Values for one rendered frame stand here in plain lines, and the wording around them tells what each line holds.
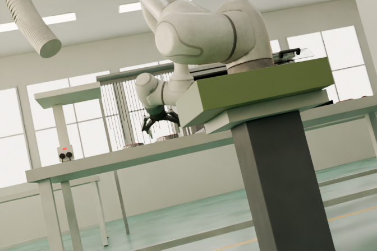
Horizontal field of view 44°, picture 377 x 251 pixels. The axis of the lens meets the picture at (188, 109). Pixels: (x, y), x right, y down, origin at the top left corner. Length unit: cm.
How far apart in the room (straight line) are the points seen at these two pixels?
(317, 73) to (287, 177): 33
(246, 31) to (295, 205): 55
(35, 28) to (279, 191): 221
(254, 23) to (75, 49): 766
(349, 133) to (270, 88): 859
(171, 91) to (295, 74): 71
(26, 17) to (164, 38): 202
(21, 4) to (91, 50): 573
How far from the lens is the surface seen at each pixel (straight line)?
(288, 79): 134
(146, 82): 194
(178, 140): 204
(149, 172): 870
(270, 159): 145
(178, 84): 192
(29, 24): 328
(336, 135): 976
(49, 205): 206
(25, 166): 881
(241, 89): 129
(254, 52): 150
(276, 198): 145
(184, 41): 136
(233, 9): 153
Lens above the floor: 61
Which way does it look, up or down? 7 degrees up
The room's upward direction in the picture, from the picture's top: 13 degrees counter-clockwise
